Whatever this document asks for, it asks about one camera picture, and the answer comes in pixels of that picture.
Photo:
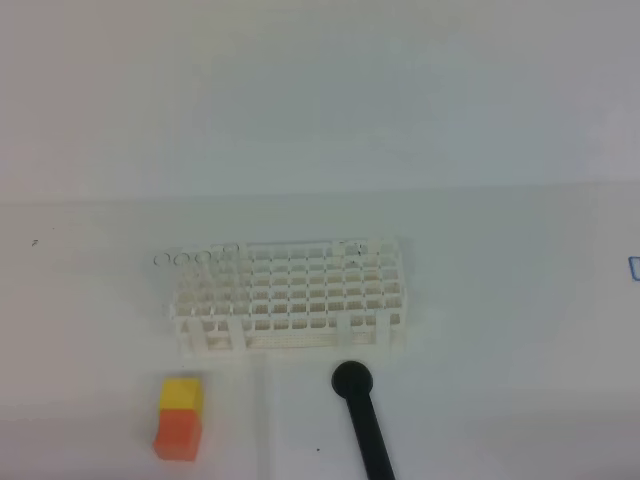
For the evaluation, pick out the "white test tube rack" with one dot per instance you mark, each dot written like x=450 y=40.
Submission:
x=303 y=295

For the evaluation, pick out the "clear test tube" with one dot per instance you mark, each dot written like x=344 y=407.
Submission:
x=232 y=276
x=186 y=282
x=206 y=274
x=166 y=274

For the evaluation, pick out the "yellow and orange block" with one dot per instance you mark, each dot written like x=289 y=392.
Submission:
x=179 y=428

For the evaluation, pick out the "blue marking at edge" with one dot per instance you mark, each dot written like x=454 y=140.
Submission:
x=634 y=266

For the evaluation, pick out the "black round-headed handle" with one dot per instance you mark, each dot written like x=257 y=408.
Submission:
x=352 y=381

